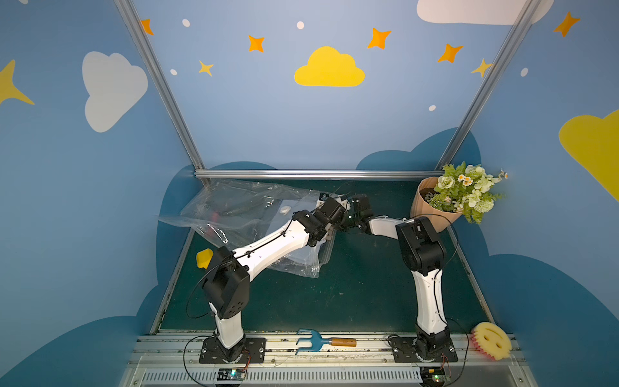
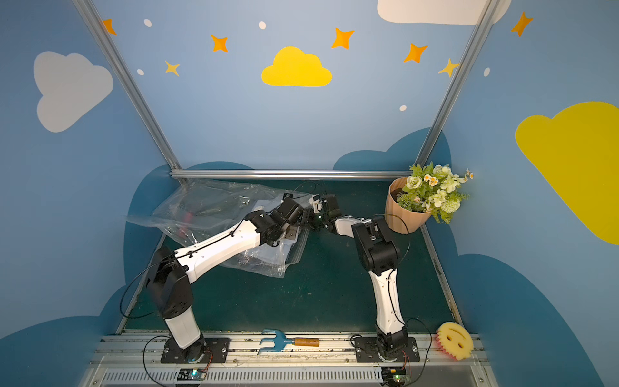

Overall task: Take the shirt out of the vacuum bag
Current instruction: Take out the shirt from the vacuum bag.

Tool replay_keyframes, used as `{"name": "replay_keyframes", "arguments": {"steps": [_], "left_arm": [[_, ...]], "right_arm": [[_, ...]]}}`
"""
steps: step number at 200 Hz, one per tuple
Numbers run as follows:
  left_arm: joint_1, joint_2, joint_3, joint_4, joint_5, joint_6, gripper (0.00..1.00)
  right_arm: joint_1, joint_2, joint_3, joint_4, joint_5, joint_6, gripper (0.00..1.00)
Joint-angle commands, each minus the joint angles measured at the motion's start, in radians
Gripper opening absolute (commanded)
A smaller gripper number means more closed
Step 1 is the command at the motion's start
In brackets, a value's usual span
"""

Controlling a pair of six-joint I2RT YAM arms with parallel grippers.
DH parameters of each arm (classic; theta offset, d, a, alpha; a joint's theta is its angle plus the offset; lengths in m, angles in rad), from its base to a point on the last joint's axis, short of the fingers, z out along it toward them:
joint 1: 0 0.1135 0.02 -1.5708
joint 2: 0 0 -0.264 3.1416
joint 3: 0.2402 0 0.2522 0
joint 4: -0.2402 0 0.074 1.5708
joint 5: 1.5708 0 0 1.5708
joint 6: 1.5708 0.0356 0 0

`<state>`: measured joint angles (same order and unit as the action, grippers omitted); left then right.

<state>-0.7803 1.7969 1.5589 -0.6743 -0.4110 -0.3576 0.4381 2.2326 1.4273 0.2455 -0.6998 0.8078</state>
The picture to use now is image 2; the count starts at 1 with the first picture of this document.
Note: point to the left aluminium corner post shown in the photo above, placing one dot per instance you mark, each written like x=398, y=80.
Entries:
x=103, y=38

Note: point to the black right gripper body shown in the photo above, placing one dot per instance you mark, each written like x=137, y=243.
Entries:
x=321, y=213

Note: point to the light blue shirt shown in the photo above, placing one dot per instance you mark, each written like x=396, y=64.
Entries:
x=274, y=255

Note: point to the tan ribbed flower pot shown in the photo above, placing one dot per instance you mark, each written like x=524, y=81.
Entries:
x=399, y=219

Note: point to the white green artificial flowers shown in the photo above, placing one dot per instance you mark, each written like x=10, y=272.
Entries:
x=435, y=190

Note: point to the right green circuit board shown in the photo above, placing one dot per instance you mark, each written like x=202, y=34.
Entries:
x=393, y=377

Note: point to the aluminium front mounting rail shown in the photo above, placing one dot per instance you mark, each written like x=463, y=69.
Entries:
x=335, y=349

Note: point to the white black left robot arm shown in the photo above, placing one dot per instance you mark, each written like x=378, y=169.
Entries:
x=169, y=278

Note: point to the white vented cable duct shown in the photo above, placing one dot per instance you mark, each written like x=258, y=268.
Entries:
x=221, y=376

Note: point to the yellow smiley sponge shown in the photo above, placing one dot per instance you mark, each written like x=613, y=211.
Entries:
x=455, y=340

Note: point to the clear plastic vacuum bag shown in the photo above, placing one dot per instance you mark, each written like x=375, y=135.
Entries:
x=204, y=208

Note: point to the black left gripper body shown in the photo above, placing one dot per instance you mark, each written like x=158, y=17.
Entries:
x=300, y=218

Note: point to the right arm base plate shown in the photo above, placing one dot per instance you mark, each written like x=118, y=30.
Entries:
x=368, y=349

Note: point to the blue garden fork wooden handle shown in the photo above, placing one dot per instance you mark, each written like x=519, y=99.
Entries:
x=276, y=341

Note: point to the right aluminium corner post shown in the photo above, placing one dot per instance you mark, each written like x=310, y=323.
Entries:
x=458, y=80

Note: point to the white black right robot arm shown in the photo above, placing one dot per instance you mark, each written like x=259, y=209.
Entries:
x=378, y=254

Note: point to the aluminium back frame rail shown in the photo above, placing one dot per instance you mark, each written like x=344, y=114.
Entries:
x=247, y=174

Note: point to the left green circuit board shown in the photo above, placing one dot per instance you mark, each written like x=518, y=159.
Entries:
x=192, y=375

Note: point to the green circuit board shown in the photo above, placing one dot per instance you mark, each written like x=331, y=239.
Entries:
x=393, y=377
x=192, y=375

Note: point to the aluminium corner post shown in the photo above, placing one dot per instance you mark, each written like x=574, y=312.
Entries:
x=458, y=80
x=103, y=38

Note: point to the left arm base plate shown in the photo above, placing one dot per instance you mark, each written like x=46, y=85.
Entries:
x=204, y=351

